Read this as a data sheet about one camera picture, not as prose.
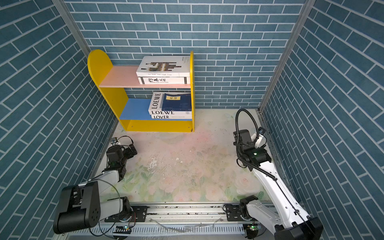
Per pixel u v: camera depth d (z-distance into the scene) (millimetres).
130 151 825
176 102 938
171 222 724
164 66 769
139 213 737
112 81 823
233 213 736
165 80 753
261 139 656
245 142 556
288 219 384
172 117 937
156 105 935
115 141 770
